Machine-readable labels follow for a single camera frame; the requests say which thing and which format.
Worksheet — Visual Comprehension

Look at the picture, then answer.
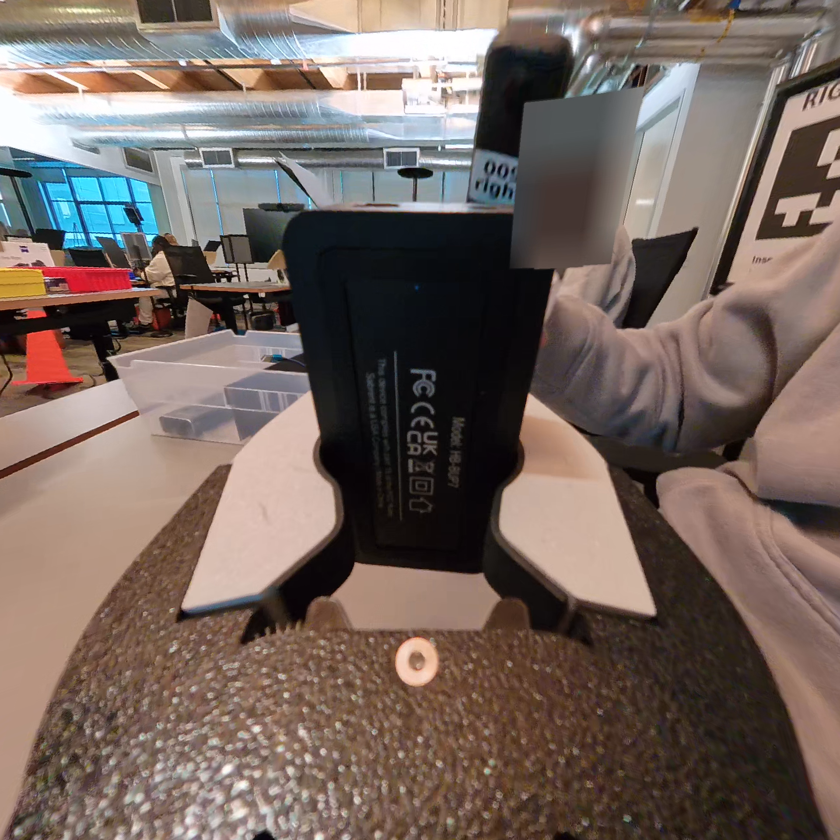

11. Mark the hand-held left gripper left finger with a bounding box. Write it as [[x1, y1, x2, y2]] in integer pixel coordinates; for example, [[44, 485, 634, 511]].
[[180, 394, 347, 618]]

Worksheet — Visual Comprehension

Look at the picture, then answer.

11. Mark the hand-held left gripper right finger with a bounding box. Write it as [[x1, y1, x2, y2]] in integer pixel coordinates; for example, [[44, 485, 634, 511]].
[[491, 397, 658, 641]]

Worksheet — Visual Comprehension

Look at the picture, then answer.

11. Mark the clear plastic bin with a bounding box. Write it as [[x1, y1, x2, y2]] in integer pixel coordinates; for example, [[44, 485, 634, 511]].
[[108, 328, 312, 447]]

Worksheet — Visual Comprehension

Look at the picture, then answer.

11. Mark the small black labelled USB hub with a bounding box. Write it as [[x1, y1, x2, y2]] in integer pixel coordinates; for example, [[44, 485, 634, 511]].
[[282, 202, 555, 572]]

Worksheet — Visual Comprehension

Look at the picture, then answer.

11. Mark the person's right forearm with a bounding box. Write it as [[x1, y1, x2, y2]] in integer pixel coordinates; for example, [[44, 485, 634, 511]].
[[532, 223, 840, 460]]

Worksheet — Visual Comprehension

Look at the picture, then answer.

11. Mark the light grey desk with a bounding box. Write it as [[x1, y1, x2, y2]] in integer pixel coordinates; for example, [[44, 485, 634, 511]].
[[0, 413, 316, 723]]

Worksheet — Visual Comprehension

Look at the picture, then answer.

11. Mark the shiny metal pipe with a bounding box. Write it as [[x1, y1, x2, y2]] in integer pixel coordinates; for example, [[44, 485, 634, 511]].
[[577, 10, 837, 83]]

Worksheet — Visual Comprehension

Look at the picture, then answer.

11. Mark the person's grey hoodie torso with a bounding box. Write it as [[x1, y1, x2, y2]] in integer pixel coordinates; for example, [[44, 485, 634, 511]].
[[656, 427, 840, 840]]

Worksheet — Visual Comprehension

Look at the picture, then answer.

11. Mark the wooden background table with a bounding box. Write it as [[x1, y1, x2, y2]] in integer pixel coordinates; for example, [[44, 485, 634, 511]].
[[0, 287, 165, 382], [180, 281, 291, 330]]

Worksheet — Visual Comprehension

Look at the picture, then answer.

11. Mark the orange traffic cone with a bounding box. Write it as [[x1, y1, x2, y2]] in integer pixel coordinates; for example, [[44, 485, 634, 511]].
[[12, 328, 83, 387]]

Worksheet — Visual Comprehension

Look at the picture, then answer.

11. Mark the large black screen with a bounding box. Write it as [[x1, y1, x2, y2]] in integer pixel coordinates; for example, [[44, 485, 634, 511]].
[[243, 206, 309, 263]]

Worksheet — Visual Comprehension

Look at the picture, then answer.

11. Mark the red plastic bin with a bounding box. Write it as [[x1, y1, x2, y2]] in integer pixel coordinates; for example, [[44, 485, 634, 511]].
[[39, 266, 132, 294]]

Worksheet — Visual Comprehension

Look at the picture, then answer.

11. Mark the framed black white poster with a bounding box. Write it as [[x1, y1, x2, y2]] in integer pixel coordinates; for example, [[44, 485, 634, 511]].
[[709, 62, 840, 296]]

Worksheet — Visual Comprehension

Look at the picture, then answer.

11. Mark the silver ceiling duct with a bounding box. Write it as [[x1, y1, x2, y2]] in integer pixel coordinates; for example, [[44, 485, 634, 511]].
[[26, 88, 478, 147]]

